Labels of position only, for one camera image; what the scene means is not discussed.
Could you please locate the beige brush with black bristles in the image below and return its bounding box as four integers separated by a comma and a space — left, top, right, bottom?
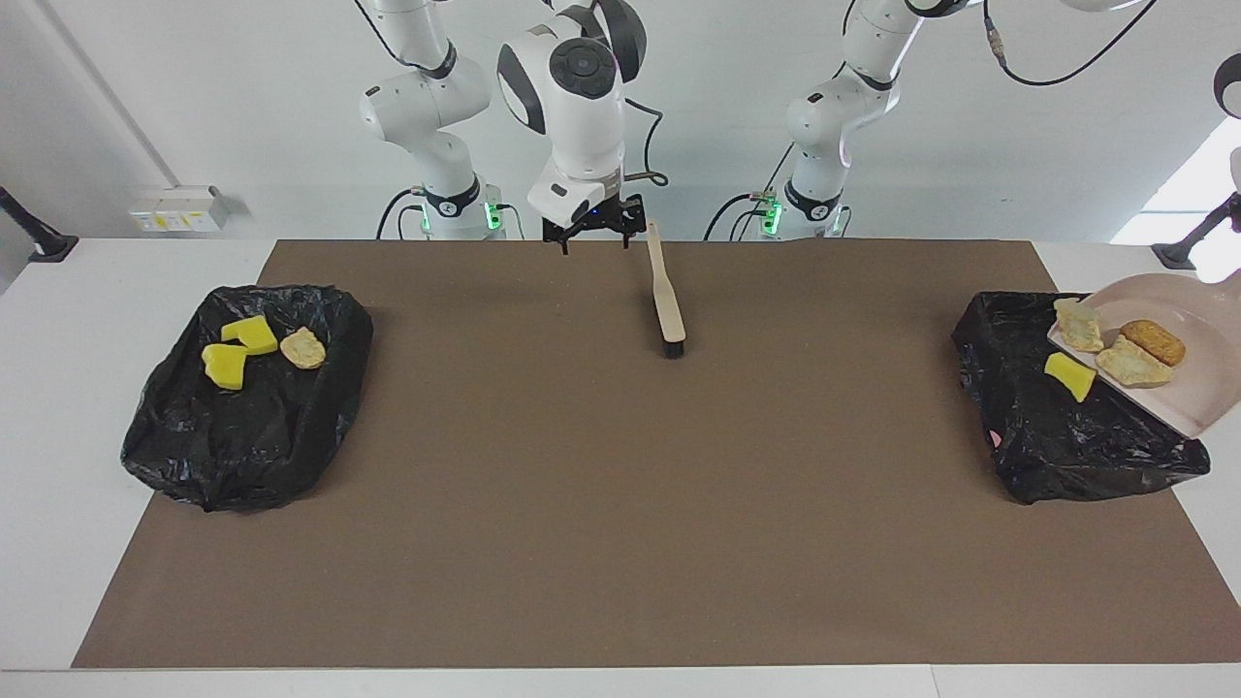
645, 220, 688, 361

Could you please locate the golden croissant piece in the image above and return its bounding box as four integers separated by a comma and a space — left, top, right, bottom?
280, 327, 328, 370
1095, 334, 1175, 390
1054, 297, 1105, 354

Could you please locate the yellow sponge with green side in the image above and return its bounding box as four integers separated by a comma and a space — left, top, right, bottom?
201, 343, 249, 392

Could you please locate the small yellow sponge piece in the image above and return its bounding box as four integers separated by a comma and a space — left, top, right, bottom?
1043, 351, 1098, 403

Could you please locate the golden brown bread roll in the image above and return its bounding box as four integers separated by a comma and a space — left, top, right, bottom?
1119, 319, 1187, 368

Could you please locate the beige plastic dustpan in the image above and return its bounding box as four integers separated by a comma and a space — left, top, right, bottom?
1046, 272, 1241, 440

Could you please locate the rounded black bag-lined trash bin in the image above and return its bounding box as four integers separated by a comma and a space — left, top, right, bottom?
120, 284, 375, 513

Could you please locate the boxy black bag-lined trash bin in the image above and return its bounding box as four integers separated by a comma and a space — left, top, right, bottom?
951, 291, 1212, 505

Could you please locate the brown table mat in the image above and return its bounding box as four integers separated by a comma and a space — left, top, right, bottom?
71, 239, 1241, 670

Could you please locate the black clamp stand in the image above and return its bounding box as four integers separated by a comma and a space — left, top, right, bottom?
0, 186, 80, 264
1152, 191, 1241, 270

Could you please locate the black base cable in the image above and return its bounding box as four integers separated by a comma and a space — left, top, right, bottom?
376, 187, 428, 240
704, 145, 806, 241

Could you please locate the white wall outlet box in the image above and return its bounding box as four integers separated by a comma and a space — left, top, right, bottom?
128, 186, 232, 234

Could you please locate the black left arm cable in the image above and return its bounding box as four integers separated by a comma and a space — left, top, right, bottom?
843, 0, 1161, 88

